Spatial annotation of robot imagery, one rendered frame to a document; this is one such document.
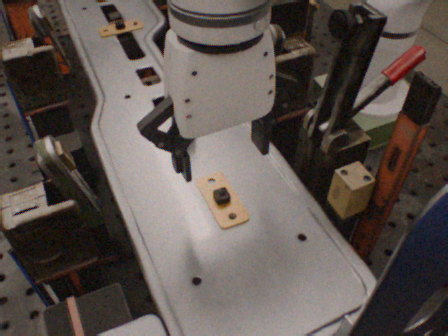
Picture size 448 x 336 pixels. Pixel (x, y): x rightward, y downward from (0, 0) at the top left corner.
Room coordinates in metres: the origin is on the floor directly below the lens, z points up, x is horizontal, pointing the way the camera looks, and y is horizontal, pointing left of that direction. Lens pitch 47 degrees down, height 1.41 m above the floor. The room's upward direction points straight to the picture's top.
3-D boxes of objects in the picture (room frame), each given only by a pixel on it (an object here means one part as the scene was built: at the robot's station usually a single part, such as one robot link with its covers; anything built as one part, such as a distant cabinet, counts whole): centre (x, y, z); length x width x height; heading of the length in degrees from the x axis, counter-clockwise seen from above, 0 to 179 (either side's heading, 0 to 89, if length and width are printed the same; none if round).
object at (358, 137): (0.40, -0.15, 0.88); 0.07 x 0.06 x 0.35; 115
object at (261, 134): (0.36, -0.05, 1.10); 0.03 x 0.03 x 0.07; 25
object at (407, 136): (0.31, -0.18, 0.95); 0.03 x 0.01 x 0.50; 25
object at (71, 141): (0.44, 0.24, 0.84); 0.11 x 0.08 x 0.29; 115
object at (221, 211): (0.33, 0.00, 1.01); 0.08 x 0.04 x 0.01; 25
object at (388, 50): (0.84, -0.36, 0.88); 0.19 x 0.19 x 0.18
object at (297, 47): (0.57, -0.10, 0.88); 0.11 x 0.09 x 0.37; 115
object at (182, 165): (0.31, 0.05, 1.10); 0.03 x 0.03 x 0.07; 25
